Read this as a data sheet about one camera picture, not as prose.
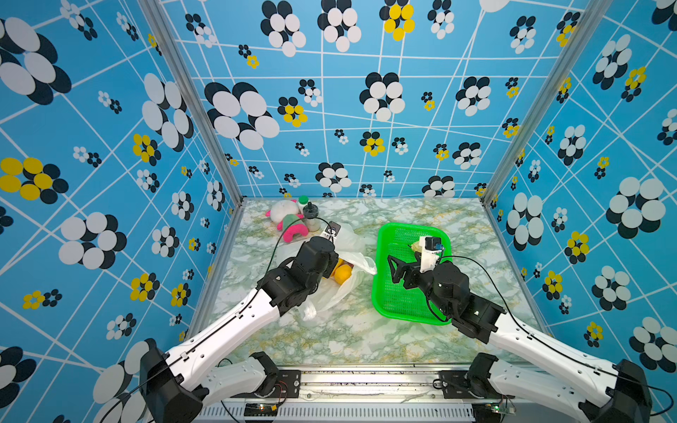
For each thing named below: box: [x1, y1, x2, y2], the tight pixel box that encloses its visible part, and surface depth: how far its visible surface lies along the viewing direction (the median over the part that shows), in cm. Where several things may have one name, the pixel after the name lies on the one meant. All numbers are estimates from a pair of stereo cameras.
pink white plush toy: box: [265, 199, 309, 244], surface depth 109 cm
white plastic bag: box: [300, 224, 378, 322], surface depth 78 cm
